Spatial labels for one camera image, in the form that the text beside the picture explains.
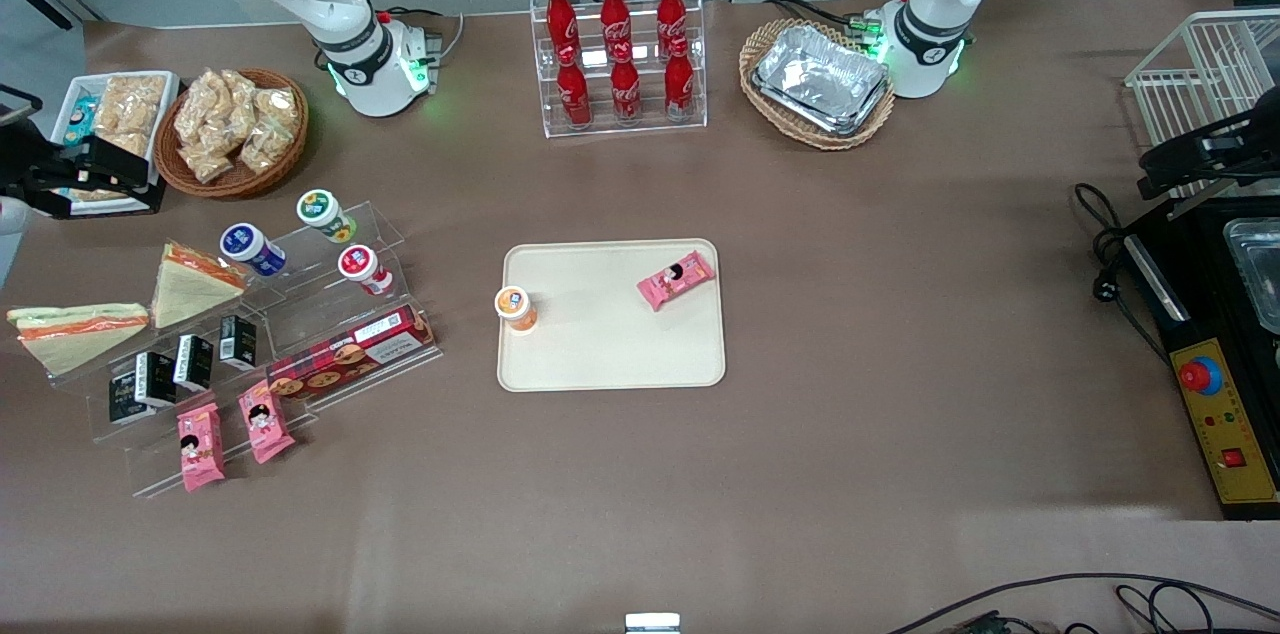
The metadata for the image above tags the red-lid yogurt cup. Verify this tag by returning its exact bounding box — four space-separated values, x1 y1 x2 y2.
338 244 394 297

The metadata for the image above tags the clear rectangular food container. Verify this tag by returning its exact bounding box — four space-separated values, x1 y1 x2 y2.
1222 219 1280 335

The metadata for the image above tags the green-lid yogurt cup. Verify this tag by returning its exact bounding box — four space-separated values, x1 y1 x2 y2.
297 189 357 244

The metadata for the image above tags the clear bag of crackers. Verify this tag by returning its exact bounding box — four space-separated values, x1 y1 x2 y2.
173 72 229 153
255 87 301 130
222 69 263 147
237 119 296 175
180 142 236 185

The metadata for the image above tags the brown wicker basket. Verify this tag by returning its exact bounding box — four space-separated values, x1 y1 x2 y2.
155 67 309 200

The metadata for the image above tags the black sealing machine yellow panel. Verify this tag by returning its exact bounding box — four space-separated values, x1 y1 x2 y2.
1120 194 1280 522

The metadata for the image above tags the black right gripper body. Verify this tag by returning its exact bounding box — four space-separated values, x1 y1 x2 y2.
0 124 79 215

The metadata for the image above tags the clear acrylic stepped shelf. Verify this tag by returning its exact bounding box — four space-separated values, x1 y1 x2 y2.
45 202 442 500

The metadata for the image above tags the beige plastic tray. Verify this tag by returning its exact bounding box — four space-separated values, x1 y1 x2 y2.
498 239 727 393

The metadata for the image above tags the blue-lid yogurt cup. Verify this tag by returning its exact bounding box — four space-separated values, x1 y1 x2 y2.
220 223 288 277

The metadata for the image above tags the triangle sandwich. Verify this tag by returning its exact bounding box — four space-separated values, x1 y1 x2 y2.
150 241 248 330
7 302 151 377

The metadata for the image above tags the silver machine handle bar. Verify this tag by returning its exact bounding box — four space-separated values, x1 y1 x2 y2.
1125 234 1191 323

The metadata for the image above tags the red cookie box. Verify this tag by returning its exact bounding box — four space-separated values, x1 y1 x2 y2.
265 304 438 402

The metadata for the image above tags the clear acrylic bottle rack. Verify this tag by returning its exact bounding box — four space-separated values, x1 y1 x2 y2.
530 0 708 138

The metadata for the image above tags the pink cartoon snack pack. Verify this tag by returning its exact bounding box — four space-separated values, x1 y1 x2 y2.
178 402 227 492
237 381 296 464
637 251 717 312

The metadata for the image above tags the small black drink carton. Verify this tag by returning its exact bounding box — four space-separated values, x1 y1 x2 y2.
135 351 179 407
108 372 151 426
219 314 258 371
174 334 214 392

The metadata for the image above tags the white rectangular snack bin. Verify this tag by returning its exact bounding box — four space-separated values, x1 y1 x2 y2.
50 71 181 217

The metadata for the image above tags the black loose cable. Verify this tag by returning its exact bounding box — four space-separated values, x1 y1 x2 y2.
885 572 1280 634

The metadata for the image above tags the aluminium foil tray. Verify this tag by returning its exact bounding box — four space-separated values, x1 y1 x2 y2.
750 24 891 137

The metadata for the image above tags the grey metal lever strip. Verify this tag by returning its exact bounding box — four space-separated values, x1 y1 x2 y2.
1165 186 1236 220

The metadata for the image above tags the teal snack pack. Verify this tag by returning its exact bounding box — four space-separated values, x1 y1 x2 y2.
62 96 99 147

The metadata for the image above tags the white wire rack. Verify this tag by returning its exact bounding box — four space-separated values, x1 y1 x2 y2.
1125 9 1280 200

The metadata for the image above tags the light wicker basket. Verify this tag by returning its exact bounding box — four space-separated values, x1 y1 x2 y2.
739 18 896 151

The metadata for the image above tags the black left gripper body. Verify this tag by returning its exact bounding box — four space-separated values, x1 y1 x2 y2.
1138 104 1280 203

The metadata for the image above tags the black power cable with plug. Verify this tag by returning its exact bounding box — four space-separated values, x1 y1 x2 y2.
1073 182 1171 365

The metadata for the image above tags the orange-lid yogurt cup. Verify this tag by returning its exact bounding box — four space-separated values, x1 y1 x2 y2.
495 286 539 334

